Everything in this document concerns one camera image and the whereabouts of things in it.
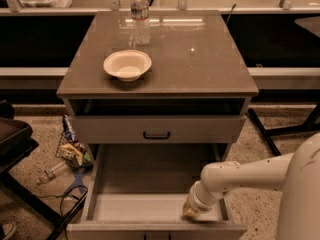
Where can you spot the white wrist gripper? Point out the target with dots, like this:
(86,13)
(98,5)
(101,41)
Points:
(194,199)

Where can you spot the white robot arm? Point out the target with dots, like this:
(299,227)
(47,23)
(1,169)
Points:
(296,175)

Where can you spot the wire basket with snack bags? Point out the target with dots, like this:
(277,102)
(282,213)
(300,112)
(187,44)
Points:
(70,149)

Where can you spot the black chair with base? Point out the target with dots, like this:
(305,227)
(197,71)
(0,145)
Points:
(16,143)

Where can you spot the clear plastic water bottle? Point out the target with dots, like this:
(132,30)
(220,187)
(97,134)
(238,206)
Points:
(141,24)

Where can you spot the black metal stand legs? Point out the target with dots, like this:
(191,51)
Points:
(310,124)

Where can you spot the grey drawer cabinet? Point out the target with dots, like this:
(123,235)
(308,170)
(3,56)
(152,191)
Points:
(196,70)

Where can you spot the white paper bowl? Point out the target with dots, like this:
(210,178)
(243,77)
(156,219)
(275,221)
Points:
(127,65)

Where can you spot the shoe at bottom left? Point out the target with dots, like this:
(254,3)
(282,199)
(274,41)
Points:
(7,230)

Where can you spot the drawer with black handle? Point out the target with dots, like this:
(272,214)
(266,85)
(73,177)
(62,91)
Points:
(157,129)
(137,192)

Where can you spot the empty plastic bottle on floor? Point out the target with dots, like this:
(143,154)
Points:
(52,173)

